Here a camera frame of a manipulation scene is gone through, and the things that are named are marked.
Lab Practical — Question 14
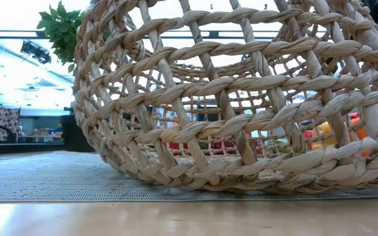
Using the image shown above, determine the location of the black table edge frame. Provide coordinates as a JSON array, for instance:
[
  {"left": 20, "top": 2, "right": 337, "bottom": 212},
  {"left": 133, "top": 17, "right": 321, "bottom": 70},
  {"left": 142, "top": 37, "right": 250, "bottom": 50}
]
[{"left": 0, "top": 140, "right": 66, "bottom": 155}]

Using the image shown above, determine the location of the black plant pot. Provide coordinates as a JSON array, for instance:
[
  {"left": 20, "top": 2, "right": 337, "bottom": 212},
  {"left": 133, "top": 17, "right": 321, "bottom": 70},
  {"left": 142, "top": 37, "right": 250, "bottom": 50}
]
[{"left": 60, "top": 114, "right": 95, "bottom": 153}]

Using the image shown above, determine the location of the green leafy potted plant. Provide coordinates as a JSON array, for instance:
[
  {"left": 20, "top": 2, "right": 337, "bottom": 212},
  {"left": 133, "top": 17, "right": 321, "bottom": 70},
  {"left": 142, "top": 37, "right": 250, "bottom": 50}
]
[{"left": 36, "top": 1, "right": 85, "bottom": 73}]

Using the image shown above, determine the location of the black ceiling fixture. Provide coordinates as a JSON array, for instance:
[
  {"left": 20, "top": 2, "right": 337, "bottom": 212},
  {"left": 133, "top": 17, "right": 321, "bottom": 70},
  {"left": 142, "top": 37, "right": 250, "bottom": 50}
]
[{"left": 20, "top": 41, "right": 52, "bottom": 65}]

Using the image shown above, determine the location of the woven straw basket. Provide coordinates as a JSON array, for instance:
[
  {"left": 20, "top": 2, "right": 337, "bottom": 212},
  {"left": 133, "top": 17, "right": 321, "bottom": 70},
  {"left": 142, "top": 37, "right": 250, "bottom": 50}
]
[{"left": 73, "top": 0, "right": 378, "bottom": 195}]

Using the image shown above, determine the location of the low shelf with boxes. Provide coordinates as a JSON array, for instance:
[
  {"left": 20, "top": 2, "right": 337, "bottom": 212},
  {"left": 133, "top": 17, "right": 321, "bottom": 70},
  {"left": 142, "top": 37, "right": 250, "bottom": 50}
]
[{"left": 18, "top": 126, "right": 64, "bottom": 144}]

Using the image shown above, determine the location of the orange fruit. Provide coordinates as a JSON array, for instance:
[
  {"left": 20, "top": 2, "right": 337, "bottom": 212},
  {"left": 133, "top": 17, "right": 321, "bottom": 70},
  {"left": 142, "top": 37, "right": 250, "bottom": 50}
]
[{"left": 350, "top": 113, "right": 378, "bottom": 157}]

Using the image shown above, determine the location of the black overhead beam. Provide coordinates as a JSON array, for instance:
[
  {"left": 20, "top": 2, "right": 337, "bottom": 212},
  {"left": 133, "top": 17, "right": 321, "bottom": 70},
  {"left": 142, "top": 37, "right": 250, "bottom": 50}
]
[{"left": 0, "top": 29, "right": 327, "bottom": 40}]

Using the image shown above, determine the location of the grey woven table mat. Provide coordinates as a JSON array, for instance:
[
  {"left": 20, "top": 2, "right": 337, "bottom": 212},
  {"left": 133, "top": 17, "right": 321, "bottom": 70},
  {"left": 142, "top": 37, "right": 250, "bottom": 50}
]
[{"left": 0, "top": 150, "right": 378, "bottom": 203}]

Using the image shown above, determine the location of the pink grape bunch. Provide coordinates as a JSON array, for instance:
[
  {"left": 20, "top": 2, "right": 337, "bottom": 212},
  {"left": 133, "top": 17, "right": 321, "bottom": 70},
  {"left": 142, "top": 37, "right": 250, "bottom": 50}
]
[{"left": 208, "top": 136, "right": 263, "bottom": 155}]

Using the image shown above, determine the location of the patterned armchair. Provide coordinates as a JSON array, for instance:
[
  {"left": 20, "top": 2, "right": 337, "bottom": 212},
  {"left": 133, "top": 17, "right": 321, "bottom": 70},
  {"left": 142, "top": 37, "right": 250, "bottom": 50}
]
[{"left": 0, "top": 107, "right": 21, "bottom": 142}]

